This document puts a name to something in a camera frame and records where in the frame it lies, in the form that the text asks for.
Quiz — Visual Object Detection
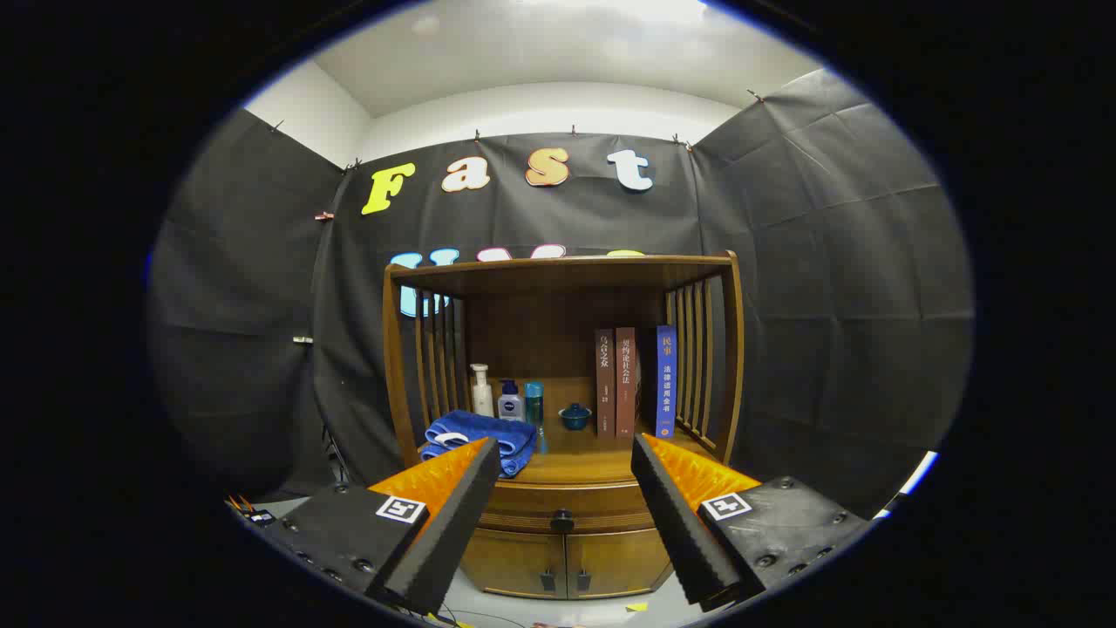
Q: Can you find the wooden cabinet with shelf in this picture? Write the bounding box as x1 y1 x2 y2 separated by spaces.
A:
382 251 745 601

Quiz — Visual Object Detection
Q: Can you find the black backdrop cloth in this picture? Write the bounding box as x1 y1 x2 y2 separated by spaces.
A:
146 68 975 520

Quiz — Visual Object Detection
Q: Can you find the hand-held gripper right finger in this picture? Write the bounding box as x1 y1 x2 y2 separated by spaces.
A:
629 433 873 613

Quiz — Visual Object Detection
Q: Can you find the blue folded towel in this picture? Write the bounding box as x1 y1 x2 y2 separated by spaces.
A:
420 410 538 479

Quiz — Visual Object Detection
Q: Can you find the wooden drawer with black knob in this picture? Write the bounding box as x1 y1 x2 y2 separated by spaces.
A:
475 481 657 535

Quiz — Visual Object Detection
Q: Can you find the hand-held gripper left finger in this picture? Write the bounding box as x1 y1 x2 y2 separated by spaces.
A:
253 436 503 617

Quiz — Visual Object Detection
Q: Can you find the dark brown book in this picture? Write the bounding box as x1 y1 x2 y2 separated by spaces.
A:
595 329 617 437

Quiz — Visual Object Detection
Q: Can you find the blue book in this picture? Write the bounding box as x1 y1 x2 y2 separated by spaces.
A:
641 325 678 439

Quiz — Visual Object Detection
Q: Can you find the reddish brown book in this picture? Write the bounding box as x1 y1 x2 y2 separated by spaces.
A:
615 327 639 440

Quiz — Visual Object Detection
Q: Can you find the teal transparent bottle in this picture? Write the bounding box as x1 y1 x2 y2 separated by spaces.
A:
524 381 548 454

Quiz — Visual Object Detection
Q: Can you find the wooden cabinet door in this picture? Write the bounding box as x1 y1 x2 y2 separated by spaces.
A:
460 528 568 599
567 528 674 599

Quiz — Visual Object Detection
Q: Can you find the wooden countertop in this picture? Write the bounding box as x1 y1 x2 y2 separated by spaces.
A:
417 377 732 488

